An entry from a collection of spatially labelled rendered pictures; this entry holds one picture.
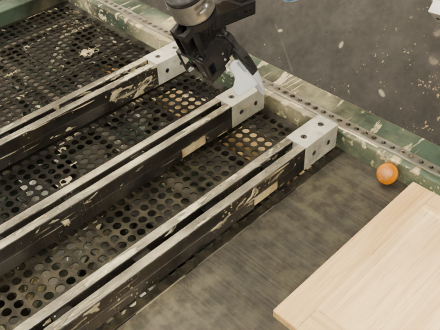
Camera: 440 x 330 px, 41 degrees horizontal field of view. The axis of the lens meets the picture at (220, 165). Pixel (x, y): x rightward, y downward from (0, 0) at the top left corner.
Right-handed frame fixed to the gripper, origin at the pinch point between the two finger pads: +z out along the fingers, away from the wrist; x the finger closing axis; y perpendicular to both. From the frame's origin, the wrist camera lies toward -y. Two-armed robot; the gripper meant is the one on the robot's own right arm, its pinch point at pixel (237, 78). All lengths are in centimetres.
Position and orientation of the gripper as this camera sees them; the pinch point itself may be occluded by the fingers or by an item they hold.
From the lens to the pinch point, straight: 116.7
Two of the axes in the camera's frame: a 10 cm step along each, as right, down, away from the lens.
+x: 7.2, 4.2, -5.5
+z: 3.1, 5.2, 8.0
